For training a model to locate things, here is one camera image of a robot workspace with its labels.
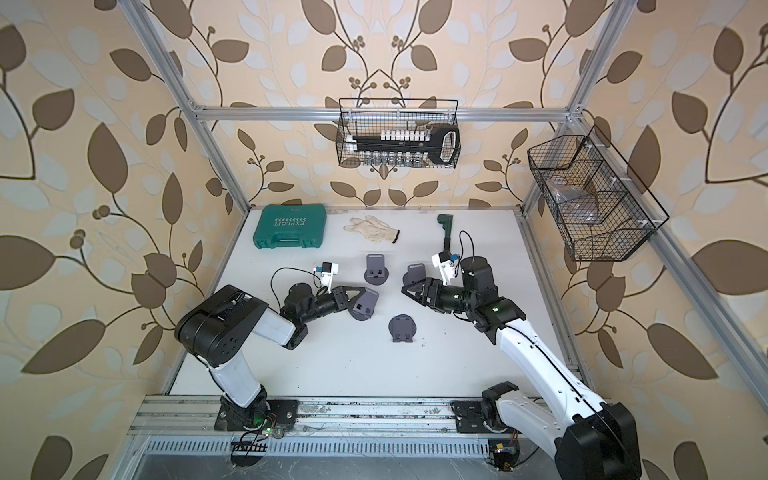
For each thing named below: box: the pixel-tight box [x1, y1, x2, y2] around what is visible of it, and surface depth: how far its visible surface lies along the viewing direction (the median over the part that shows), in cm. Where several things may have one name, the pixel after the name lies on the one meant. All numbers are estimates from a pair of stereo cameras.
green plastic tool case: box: [253, 203, 327, 249], surface depth 113 cm
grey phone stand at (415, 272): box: [402, 263, 426, 292], surface depth 96 cm
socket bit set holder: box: [346, 124, 461, 165], surface depth 86 cm
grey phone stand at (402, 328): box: [388, 314, 417, 343], surface depth 91 cm
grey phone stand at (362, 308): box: [348, 288, 379, 321], surface depth 88 cm
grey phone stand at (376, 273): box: [364, 253, 389, 285], surface depth 98 cm
